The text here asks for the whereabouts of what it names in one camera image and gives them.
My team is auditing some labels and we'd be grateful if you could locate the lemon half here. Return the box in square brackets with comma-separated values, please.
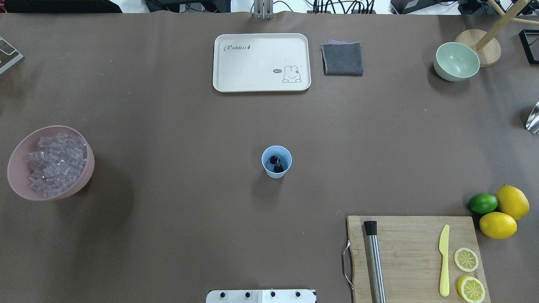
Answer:
[456, 276, 486, 303]
[453, 247, 479, 273]

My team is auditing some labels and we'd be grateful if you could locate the wooden cutting board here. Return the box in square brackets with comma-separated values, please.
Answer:
[347, 215, 487, 303]

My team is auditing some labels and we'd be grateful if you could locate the light blue cup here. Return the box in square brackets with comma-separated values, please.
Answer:
[261, 145, 293, 178]

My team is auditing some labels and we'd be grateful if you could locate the steel muddler black tip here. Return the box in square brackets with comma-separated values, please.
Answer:
[363, 221, 387, 303]

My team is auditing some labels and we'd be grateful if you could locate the lemon half upper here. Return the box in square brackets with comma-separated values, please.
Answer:
[456, 276, 486, 303]

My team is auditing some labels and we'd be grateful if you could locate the pile of clear ice cubes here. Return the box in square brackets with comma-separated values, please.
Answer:
[28, 133, 87, 198]

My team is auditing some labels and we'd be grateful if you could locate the mint green bowl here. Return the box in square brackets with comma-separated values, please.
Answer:
[433, 42, 480, 81]

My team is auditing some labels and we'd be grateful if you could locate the metal scoop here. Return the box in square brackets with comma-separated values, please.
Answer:
[524, 102, 539, 134]

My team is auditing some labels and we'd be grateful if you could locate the grey folded cloth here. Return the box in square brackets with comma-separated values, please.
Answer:
[321, 40, 364, 76]

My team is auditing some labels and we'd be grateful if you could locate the cream rabbit tray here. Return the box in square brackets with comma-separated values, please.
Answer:
[212, 33, 311, 93]

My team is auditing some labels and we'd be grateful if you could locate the pink bowl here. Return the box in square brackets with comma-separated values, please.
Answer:
[6, 126, 95, 201]

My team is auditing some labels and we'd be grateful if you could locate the yellow lemon near board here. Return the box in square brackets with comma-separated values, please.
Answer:
[479, 212, 518, 239]

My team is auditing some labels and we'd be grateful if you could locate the yellow plastic knife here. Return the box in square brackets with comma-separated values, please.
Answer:
[438, 224, 450, 297]

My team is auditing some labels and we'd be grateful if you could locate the lemon half lower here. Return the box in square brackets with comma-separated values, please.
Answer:
[453, 247, 479, 273]

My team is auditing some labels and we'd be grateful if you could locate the black frame on table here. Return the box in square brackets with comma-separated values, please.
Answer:
[518, 29, 539, 64]

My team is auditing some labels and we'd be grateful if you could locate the wooden stand with round base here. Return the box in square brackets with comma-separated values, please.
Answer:
[455, 0, 538, 68]

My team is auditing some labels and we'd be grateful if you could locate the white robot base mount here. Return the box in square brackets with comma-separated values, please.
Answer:
[205, 289, 317, 303]

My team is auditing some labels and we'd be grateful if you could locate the yellow lemon outer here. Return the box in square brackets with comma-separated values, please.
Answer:
[496, 185, 530, 221]

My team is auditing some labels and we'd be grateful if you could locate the green lime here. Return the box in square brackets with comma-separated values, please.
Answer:
[468, 192, 498, 215]

